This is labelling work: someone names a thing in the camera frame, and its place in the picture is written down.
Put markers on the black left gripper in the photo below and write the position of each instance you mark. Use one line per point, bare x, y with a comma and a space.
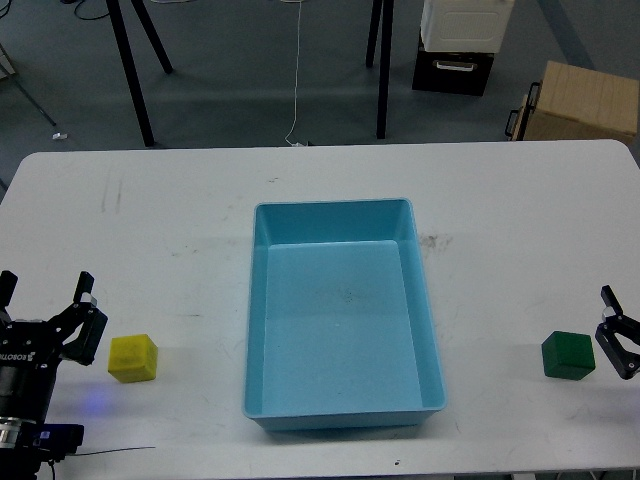
30, 351

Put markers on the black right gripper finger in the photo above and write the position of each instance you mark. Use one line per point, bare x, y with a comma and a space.
614, 326

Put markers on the green block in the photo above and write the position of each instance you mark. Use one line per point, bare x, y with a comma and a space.
567, 355

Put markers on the yellow block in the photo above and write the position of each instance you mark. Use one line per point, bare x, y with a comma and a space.
133, 358

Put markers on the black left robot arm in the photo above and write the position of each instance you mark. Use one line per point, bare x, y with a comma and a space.
25, 446

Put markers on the light blue plastic box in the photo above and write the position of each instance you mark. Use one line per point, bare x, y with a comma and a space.
340, 331

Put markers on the black zip tie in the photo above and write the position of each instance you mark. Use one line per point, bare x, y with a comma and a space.
115, 450

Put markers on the grey stand leg left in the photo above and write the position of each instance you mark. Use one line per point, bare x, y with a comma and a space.
10, 73

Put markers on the black table leg inner left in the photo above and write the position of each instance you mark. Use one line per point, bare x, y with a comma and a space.
152, 35

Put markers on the black table leg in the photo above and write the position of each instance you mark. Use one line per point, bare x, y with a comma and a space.
386, 15
130, 71
152, 35
374, 24

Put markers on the black table leg inner right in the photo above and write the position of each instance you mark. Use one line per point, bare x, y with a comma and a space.
374, 24

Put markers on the black case with handle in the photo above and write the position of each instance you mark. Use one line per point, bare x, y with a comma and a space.
464, 73

